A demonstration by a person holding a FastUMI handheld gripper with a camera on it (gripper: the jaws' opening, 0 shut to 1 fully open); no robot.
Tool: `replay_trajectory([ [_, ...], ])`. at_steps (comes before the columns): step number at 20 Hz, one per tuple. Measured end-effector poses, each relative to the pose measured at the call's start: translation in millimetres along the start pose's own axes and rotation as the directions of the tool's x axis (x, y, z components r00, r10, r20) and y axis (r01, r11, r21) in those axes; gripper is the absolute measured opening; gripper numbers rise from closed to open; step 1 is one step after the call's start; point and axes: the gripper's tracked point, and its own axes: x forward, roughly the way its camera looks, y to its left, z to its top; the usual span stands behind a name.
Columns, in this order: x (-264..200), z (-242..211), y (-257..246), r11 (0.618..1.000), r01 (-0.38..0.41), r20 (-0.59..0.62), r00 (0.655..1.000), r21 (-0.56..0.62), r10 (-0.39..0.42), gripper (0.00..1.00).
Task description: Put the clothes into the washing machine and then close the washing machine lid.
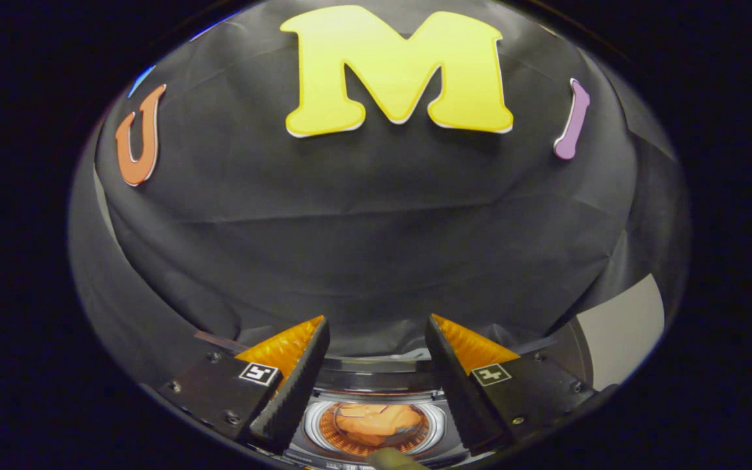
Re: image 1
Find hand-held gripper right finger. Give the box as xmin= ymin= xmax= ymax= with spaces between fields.
xmin=424 ymin=313 xmax=595 ymax=456

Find beige cabinet with dark top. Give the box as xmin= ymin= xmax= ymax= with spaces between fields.
xmin=575 ymin=274 xmax=665 ymax=391

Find orange polo shirt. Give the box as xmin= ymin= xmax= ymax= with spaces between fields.
xmin=336 ymin=403 xmax=424 ymax=448

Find dark washing machine lid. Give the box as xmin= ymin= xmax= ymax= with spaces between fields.
xmin=314 ymin=356 xmax=439 ymax=392

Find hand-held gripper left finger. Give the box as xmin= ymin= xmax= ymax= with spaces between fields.
xmin=157 ymin=316 xmax=331 ymax=454

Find black backdrop cloth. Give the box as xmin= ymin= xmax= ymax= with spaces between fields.
xmin=69 ymin=0 xmax=690 ymax=386

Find grey washing machine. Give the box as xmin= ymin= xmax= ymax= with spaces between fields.
xmin=285 ymin=356 xmax=475 ymax=467

